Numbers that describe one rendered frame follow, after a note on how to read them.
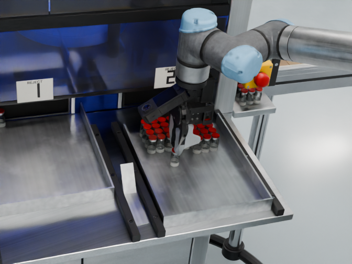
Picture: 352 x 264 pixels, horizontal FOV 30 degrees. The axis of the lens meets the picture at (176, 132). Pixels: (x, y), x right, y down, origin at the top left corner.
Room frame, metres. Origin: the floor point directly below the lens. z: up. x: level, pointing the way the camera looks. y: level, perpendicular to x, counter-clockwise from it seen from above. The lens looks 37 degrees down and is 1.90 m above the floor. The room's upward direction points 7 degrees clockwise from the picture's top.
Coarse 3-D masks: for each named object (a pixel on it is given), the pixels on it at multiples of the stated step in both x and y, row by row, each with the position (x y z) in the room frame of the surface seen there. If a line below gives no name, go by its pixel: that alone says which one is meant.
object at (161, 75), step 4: (156, 68) 1.40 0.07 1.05; (160, 68) 1.40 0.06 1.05; (164, 68) 1.41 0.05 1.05; (168, 68) 1.41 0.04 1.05; (172, 68) 1.41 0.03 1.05; (156, 72) 1.40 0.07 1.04; (160, 72) 1.40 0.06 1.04; (164, 72) 1.41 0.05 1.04; (172, 72) 1.41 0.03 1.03; (156, 76) 1.40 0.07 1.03; (160, 76) 1.40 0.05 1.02; (164, 76) 1.41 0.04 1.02; (156, 80) 1.40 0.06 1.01; (160, 80) 1.40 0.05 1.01; (164, 80) 1.41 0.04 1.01; (172, 80) 1.41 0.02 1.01; (156, 84) 1.40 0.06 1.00; (160, 84) 1.40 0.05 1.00; (164, 84) 1.41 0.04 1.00; (168, 84) 1.41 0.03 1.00; (172, 84) 1.42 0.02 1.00; (156, 88) 1.40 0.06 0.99
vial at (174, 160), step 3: (171, 153) 1.24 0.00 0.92; (174, 153) 1.23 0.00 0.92; (171, 156) 1.23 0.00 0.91; (174, 156) 1.23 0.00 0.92; (177, 156) 1.23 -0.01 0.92; (171, 159) 1.23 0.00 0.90; (174, 159) 1.23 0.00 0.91; (177, 159) 1.23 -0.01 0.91; (171, 162) 1.23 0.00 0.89; (174, 162) 1.23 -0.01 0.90; (177, 162) 1.23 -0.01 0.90; (171, 165) 1.23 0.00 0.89; (174, 165) 1.23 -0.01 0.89; (177, 165) 1.23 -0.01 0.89
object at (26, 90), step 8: (32, 80) 1.28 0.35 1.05; (40, 80) 1.29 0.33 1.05; (48, 80) 1.29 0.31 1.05; (24, 88) 1.27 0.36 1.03; (32, 88) 1.28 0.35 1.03; (40, 88) 1.29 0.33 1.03; (48, 88) 1.29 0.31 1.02; (24, 96) 1.27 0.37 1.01; (32, 96) 1.28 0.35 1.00; (40, 96) 1.28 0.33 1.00; (48, 96) 1.29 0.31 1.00
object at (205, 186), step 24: (216, 120) 1.43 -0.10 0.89; (144, 144) 1.30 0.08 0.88; (144, 168) 1.17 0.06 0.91; (168, 168) 1.22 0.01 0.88; (192, 168) 1.23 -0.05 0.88; (216, 168) 1.24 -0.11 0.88; (240, 168) 1.25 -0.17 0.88; (168, 192) 1.13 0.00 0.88; (192, 192) 1.14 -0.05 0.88; (216, 192) 1.15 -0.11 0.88; (240, 192) 1.16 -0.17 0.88; (264, 192) 1.15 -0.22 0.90; (168, 216) 1.02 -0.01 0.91; (192, 216) 1.04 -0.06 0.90; (216, 216) 1.07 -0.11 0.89
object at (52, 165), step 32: (0, 128) 1.30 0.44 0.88; (32, 128) 1.31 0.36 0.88; (64, 128) 1.33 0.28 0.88; (0, 160) 1.18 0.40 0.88; (32, 160) 1.19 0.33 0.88; (64, 160) 1.20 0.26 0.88; (96, 160) 1.22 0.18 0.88; (0, 192) 1.07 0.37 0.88; (32, 192) 1.08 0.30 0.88; (64, 192) 1.09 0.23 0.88; (96, 192) 1.08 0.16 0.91
